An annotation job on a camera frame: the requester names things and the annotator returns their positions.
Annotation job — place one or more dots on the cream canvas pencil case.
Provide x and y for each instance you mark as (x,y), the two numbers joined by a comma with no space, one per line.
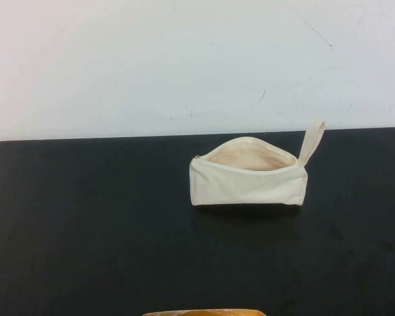
(250,187)

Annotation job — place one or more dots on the yellow-brown cardboard object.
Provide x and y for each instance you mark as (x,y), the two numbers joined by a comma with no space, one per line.
(200,312)

